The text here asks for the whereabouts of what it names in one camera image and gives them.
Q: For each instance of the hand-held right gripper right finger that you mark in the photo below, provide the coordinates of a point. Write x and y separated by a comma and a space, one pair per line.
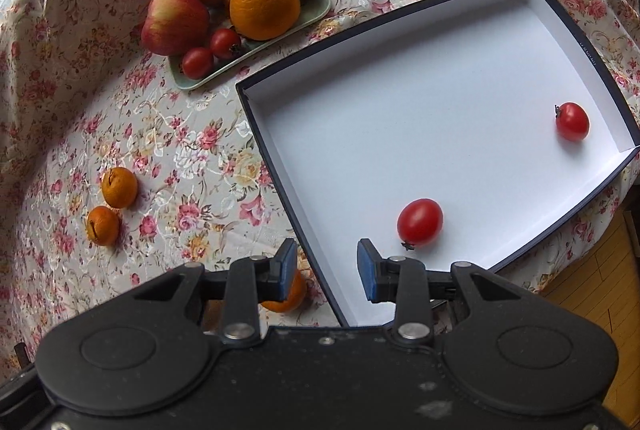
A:
367, 271

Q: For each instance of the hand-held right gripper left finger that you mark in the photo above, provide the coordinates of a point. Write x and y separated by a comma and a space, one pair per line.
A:
287, 271

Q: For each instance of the red cherry tomato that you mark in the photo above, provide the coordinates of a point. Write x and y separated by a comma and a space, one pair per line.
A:
197, 63
225, 43
420, 222
572, 121

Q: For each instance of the white box with dark rim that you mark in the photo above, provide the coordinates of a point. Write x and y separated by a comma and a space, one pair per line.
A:
400, 110

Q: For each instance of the small mandarin with stem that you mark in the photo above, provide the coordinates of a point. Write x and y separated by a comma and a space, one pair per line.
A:
119, 186

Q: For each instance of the green rectangular plate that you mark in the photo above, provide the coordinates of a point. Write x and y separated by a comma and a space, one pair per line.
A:
201, 83

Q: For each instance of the large knobbed orange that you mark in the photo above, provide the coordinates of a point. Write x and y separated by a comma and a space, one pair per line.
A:
265, 5

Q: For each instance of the red apple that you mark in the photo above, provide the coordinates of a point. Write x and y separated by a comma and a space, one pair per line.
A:
175, 21

